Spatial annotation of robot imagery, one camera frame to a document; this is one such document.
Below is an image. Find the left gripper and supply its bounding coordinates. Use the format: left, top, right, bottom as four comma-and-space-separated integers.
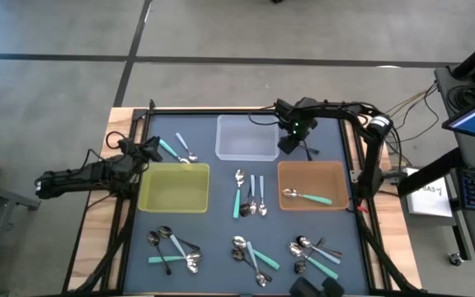
128, 136, 163, 166

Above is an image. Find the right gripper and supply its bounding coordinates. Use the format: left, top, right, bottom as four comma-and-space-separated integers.
277, 117, 319, 156

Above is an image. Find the orange plastic bin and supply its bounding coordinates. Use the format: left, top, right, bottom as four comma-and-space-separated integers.
276, 160, 350, 212

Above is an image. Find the yellow plastic bin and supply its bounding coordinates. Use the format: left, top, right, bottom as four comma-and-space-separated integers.
137, 162, 211, 215

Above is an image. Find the clear plastic bin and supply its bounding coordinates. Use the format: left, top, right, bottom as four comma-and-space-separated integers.
214, 114, 280, 163

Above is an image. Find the dark grey-blue table mat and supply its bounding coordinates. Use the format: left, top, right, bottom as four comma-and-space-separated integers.
121, 111, 371, 295

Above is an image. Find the black diagonal beam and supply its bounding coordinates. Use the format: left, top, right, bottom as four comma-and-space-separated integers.
397, 147, 463, 197

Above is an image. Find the white paper sheet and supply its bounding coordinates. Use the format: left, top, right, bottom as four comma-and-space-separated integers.
405, 167, 455, 219

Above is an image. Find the caster wheel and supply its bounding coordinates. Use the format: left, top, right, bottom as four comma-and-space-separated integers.
447, 251, 465, 267

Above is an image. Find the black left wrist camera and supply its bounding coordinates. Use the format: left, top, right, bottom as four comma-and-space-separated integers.
116, 137, 137, 154

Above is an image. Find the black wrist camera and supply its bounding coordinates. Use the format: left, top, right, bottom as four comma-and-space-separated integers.
275, 98, 295, 123
116, 137, 137, 154

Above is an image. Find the black right camera cable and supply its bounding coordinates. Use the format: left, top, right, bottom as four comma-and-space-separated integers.
247, 112, 280, 127

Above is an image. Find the black camera cable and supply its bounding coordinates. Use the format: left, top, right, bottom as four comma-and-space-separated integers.
247, 112, 280, 127
104, 130, 130, 152

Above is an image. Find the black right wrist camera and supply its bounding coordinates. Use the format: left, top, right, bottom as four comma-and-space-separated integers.
275, 98, 295, 123

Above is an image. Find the black left camera cable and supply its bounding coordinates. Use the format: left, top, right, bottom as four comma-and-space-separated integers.
104, 130, 130, 152

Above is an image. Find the black aluminium table frame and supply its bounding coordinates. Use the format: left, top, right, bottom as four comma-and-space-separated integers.
62, 97, 422, 297

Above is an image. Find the yellow cable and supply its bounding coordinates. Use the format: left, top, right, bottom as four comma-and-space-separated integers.
384, 84, 439, 116

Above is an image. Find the black floor cable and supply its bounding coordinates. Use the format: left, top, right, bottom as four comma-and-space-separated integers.
385, 82, 443, 166

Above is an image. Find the coiled black cable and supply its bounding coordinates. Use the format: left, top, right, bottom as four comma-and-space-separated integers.
445, 83, 475, 111

